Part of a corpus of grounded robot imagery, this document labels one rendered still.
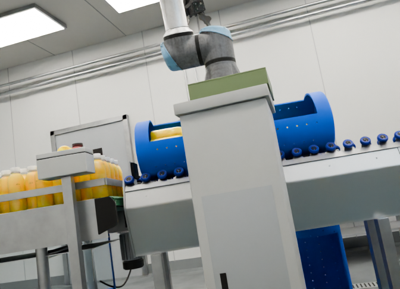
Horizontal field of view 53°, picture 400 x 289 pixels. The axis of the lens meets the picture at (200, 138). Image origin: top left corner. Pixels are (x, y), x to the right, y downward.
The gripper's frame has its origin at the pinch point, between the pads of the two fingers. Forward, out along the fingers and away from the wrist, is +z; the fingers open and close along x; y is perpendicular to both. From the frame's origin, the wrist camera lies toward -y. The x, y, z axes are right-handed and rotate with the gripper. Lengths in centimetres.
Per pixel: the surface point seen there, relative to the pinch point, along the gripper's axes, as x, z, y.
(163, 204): -50, 70, 16
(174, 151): -38, 50, 15
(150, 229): -57, 79, 11
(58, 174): -86, 43, 12
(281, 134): 3, 56, 38
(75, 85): 27, -34, -436
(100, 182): -70, 52, 7
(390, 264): 20, 120, 63
